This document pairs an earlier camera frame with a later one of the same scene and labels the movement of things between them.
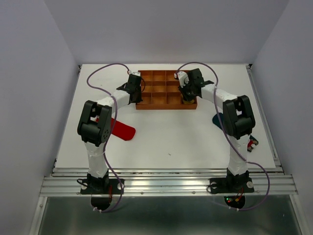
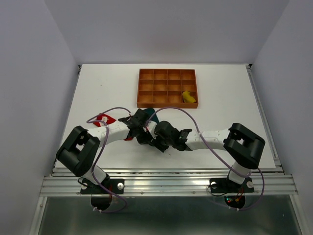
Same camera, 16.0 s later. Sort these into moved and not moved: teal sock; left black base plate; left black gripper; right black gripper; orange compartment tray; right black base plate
Moved: teal sock; left black gripper; right black gripper
Not moved: orange compartment tray; left black base plate; right black base plate
